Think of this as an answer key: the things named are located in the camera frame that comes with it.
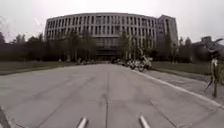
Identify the low dark building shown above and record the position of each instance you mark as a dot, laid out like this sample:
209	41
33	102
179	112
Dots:
203	50

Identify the row of dark trees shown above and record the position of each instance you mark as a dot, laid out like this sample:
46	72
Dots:
166	50
40	50

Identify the bicycle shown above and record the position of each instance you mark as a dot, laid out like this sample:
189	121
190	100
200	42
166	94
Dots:
215	65

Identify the row of parked bicycles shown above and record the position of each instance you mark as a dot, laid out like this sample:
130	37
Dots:
86	62
138	64

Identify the robot's own part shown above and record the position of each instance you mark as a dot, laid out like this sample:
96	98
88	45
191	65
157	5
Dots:
82	123
144	122

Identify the grey concrete paved road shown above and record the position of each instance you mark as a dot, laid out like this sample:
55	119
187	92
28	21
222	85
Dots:
106	90

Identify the large grey curved building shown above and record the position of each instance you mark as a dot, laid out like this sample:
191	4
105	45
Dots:
110	26

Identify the pale concrete kerb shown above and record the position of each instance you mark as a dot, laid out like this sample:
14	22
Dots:
173	86

